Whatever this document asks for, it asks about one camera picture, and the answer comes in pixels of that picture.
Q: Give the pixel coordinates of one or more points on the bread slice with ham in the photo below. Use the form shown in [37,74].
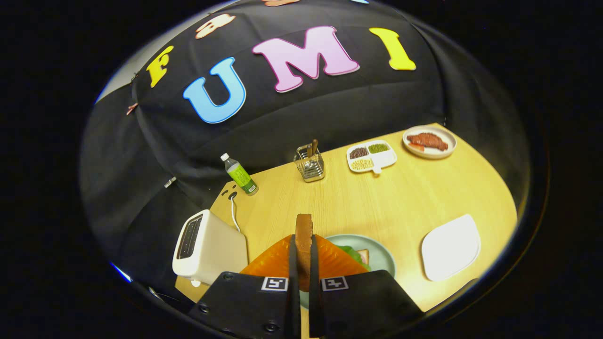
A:
[363,256]

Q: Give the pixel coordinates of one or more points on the divided white bean dish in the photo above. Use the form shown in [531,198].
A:
[386,160]

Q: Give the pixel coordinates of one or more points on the toasted bread slice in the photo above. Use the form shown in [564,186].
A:
[304,245]

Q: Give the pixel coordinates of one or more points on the silver backdrop clip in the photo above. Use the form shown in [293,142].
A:
[170,182]

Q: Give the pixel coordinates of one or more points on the pale green plate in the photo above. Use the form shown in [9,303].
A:
[381,256]

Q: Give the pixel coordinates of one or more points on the white toaster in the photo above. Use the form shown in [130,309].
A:
[216,254]

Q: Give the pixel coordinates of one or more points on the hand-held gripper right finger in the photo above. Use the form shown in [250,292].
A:
[314,301]

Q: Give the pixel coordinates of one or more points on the rounded white plate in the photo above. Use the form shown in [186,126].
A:
[450,247]

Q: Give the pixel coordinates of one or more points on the brown meat piece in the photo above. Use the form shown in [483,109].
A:
[431,140]

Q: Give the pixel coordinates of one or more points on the green label water bottle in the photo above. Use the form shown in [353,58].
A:
[241,176]

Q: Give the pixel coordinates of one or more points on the round white meat plate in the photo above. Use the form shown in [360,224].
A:
[426,154]

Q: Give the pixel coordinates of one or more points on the red backdrop clip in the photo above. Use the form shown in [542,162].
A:
[132,108]

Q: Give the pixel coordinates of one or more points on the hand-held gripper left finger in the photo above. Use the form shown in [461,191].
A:
[294,282]

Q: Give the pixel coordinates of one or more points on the computer monitor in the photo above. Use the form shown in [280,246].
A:
[121,273]

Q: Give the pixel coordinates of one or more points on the green lettuce leaf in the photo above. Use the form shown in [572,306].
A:
[351,254]

